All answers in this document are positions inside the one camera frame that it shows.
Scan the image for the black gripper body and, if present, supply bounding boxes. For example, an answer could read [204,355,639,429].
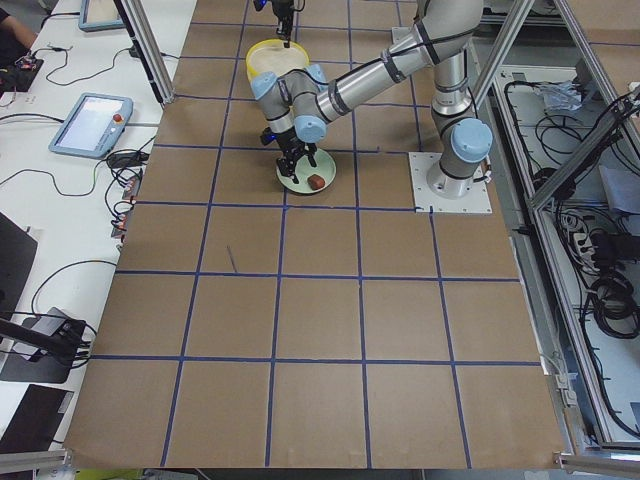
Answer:
[271,0,298,20]
[260,127,316,168]

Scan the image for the yellow steamer basket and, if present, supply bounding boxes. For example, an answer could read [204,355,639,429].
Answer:
[245,39,310,82]

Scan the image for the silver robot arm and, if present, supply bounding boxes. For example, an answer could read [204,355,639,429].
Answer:
[250,1,493,199]

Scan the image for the light green plate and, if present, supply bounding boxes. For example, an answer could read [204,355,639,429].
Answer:
[275,149,336,195]

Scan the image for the brown bun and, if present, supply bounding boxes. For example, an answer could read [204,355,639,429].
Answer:
[307,174,326,191]

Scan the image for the teach pendant far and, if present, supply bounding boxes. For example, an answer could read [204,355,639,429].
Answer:
[78,0,124,32]

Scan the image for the teach pendant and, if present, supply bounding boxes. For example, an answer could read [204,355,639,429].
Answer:
[78,0,124,32]
[48,93,134,159]

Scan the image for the teach pendant near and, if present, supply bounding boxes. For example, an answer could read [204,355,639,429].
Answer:
[48,93,134,159]

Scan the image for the aluminium frame post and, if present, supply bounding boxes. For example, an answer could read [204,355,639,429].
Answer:
[114,0,175,106]

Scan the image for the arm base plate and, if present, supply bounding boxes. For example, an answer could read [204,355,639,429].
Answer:
[408,152,492,215]

